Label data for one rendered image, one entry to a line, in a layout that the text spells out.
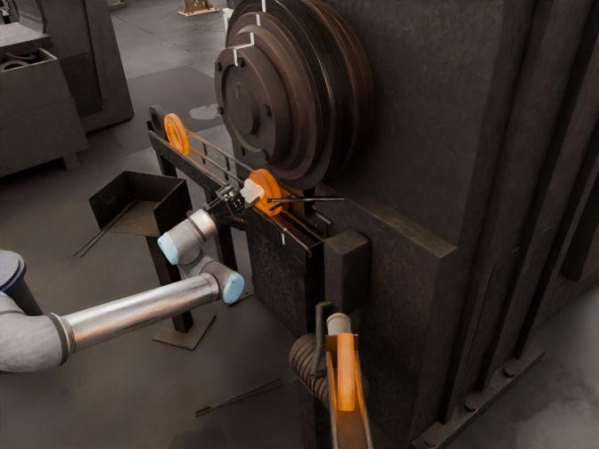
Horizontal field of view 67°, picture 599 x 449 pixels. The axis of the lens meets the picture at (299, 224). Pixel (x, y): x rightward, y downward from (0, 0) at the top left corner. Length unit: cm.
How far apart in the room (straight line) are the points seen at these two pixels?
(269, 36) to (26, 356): 83
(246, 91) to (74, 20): 294
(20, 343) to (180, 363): 100
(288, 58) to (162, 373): 138
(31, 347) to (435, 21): 100
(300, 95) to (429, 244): 43
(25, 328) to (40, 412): 102
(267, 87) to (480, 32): 42
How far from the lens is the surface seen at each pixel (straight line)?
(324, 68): 96
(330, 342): 106
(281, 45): 103
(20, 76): 339
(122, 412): 194
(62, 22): 391
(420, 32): 96
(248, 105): 107
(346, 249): 114
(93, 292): 245
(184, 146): 202
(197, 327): 208
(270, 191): 140
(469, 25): 89
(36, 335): 108
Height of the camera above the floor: 153
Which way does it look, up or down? 37 degrees down
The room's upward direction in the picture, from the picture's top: 4 degrees counter-clockwise
